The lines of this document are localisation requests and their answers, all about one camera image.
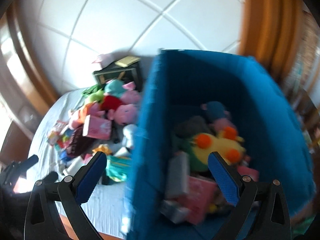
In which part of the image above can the white bear plush orange ribbon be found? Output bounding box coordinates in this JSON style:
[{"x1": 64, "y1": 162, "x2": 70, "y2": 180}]
[{"x1": 92, "y1": 144, "x2": 113, "y2": 155}]

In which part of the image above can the black rectangular block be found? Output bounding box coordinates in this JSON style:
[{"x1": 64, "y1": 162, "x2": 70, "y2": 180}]
[{"x1": 165, "y1": 152, "x2": 190, "y2": 199}]

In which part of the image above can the grey elephant plush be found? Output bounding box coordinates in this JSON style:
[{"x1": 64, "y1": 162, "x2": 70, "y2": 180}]
[{"x1": 174, "y1": 115, "x2": 212, "y2": 139}]

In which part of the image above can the blue pink pig plush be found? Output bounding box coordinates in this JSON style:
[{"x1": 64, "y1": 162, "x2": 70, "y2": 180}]
[{"x1": 201, "y1": 101, "x2": 236, "y2": 133}]

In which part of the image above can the blue striped bed sheet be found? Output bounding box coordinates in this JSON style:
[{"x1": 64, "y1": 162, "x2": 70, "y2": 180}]
[{"x1": 27, "y1": 89, "x2": 126, "y2": 238}]

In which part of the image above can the yellow duck plush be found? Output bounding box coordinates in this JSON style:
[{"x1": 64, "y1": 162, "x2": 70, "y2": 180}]
[{"x1": 190, "y1": 127, "x2": 246, "y2": 165}]

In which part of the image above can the orange dress pig plush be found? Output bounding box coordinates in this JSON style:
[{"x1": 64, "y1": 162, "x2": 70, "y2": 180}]
[{"x1": 68, "y1": 102, "x2": 105, "y2": 130}]

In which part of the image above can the green frog plush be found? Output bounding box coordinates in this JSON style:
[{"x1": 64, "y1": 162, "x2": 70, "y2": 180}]
[{"x1": 85, "y1": 89, "x2": 104, "y2": 104}]

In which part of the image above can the teal pig plush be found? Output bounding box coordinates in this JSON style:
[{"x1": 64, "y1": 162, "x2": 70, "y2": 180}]
[{"x1": 104, "y1": 79, "x2": 136, "y2": 98}]

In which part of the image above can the pink tissue box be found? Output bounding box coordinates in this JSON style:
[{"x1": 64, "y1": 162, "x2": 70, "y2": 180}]
[{"x1": 92, "y1": 54, "x2": 115, "y2": 69}]

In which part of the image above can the black cabinet box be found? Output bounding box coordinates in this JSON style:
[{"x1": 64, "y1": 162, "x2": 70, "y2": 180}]
[{"x1": 93, "y1": 62, "x2": 143, "y2": 92}]

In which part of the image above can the yellow sticky note pad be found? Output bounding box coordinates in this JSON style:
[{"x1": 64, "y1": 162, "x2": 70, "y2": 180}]
[{"x1": 114, "y1": 56, "x2": 140, "y2": 68}]

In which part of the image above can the blue plastic storage crate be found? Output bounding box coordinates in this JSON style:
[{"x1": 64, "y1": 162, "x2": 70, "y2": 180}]
[{"x1": 125, "y1": 50, "x2": 316, "y2": 239}]

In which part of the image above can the wooden headboard frame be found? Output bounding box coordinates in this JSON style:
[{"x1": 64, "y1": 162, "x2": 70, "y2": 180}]
[{"x1": 1, "y1": 0, "x2": 303, "y2": 114}]

